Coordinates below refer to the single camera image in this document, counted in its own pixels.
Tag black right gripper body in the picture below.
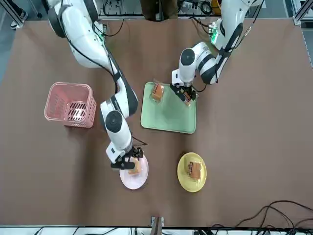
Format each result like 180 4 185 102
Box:
110 146 144 170

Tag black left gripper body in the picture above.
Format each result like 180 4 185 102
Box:
170 83 198 102

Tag green rectangular tray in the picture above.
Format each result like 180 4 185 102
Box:
140 82 197 135

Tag small pink slotted basket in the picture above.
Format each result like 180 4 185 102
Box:
44 82 97 129

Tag white round plate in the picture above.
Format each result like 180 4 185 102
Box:
119 154 150 190

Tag yellow round plate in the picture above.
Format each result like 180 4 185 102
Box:
177 152 207 193

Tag brown jacket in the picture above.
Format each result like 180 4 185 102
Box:
140 0 179 22

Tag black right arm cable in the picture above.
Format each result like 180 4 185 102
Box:
58 0 149 146

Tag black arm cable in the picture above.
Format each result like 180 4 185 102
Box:
192 0 266 94
58 0 149 146

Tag aluminium frame post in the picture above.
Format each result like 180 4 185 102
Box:
292 0 313 25
150 216 165 235

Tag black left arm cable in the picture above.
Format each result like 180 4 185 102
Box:
192 0 266 94

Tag black desk cable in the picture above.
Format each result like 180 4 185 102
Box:
210 200 313 230

